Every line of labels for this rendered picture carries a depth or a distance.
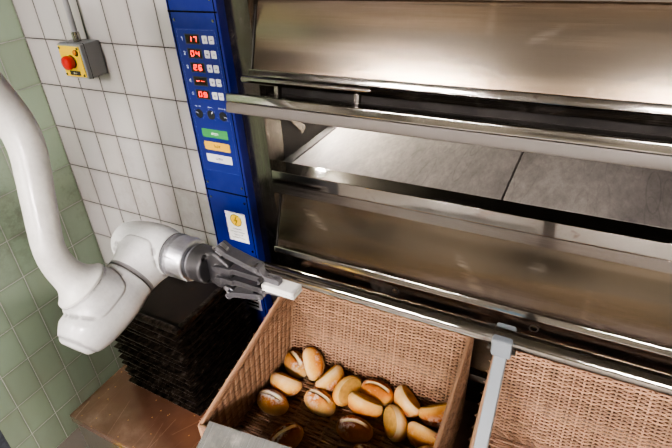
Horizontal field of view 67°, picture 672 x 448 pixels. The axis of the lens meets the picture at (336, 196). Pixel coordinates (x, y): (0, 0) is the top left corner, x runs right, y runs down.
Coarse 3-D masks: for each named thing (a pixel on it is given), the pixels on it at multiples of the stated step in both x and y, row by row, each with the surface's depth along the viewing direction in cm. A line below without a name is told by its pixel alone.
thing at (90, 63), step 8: (72, 40) 148; (88, 40) 147; (96, 40) 147; (64, 48) 145; (72, 48) 143; (80, 48) 143; (88, 48) 145; (96, 48) 147; (72, 56) 145; (80, 56) 144; (88, 56) 145; (96, 56) 147; (80, 64) 145; (88, 64) 146; (96, 64) 148; (104, 64) 150; (72, 72) 148; (80, 72) 147; (88, 72) 146; (96, 72) 148; (104, 72) 151
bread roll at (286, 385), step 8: (272, 376) 145; (280, 376) 144; (288, 376) 145; (272, 384) 144; (280, 384) 142; (288, 384) 142; (296, 384) 142; (280, 392) 143; (288, 392) 142; (296, 392) 143
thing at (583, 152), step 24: (288, 96) 129; (288, 120) 111; (312, 120) 108; (336, 120) 105; (360, 120) 102; (504, 120) 106; (480, 144) 93; (504, 144) 91; (528, 144) 89; (552, 144) 87; (576, 144) 86; (648, 168) 82
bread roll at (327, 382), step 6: (336, 366) 146; (330, 372) 144; (336, 372) 144; (342, 372) 146; (324, 378) 142; (330, 378) 142; (336, 378) 143; (342, 378) 145; (318, 384) 142; (324, 384) 142; (330, 384) 142; (336, 384) 143; (324, 390) 142; (330, 390) 143
